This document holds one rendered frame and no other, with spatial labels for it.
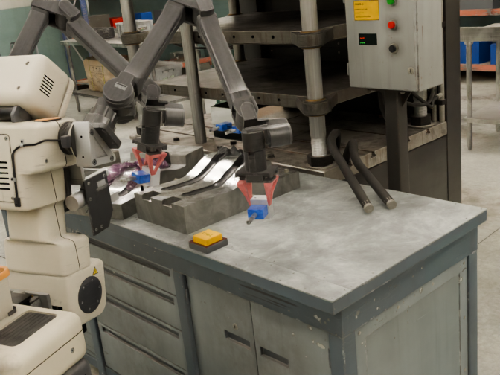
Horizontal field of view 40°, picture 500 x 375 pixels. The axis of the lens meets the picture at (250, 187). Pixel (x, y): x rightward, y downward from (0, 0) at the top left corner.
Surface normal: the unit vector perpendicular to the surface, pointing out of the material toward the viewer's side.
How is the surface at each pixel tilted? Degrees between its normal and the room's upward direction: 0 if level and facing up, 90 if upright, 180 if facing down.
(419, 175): 90
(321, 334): 90
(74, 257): 90
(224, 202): 90
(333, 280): 0
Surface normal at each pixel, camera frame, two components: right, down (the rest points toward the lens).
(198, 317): -0.72, 0.29
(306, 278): -0.11, -0.94
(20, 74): -0.37, -0.40
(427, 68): 0.69, 0.16
